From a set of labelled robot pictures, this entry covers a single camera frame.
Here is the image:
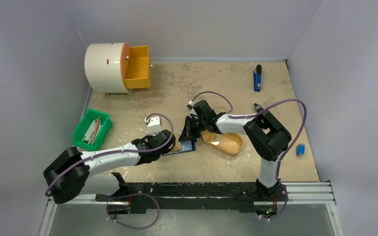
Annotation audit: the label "blue black utility tool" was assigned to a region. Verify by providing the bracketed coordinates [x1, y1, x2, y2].
[253, 64, 262, 92]

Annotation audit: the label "purple cable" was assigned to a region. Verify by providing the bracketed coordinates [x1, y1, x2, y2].
[189, 91, 308, 183]
[44, 113, 175, 197]

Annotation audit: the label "tan oval plastic tray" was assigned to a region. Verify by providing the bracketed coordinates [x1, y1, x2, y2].
[201, 130, 244, 156]

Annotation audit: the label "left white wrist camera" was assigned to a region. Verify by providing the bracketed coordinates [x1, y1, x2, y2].
[145, 116, 163, 136]

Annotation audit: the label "sticks in green bin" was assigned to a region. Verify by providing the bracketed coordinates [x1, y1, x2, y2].
[81, 118, 103, 145]

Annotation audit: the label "blue leather card holder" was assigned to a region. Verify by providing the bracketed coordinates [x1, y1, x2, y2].
[163, 133, 196, 156]

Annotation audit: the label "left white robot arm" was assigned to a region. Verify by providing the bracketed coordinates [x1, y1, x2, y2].
[43, 129, 176, 204]

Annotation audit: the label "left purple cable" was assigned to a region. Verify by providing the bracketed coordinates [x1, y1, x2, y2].
[44, 113, 175, 197]

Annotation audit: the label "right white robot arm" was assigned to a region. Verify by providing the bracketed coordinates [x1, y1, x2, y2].
[179, 100, 292, 200]

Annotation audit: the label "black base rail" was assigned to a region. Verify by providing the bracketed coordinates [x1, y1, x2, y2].
[95, 182, 288, 217]

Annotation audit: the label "small black grey knob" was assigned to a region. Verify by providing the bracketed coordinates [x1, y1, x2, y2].
[254, 103, 262, 111]

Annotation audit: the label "small blue block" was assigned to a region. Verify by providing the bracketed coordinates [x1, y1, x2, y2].
[296, 144, 306, 157]

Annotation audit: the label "orange plastic drawer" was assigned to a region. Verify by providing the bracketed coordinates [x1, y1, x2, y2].
[124, 45, 152, 89]

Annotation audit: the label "green plastic bin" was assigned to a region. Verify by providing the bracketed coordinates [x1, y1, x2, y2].
[73, 109, 113, 151]

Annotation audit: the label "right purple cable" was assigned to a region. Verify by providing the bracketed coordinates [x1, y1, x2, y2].
[189, 91, 308, 183]

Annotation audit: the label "white cylindrical drawer cabinet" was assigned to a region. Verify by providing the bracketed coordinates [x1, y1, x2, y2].
[84, 42, 130, 93]

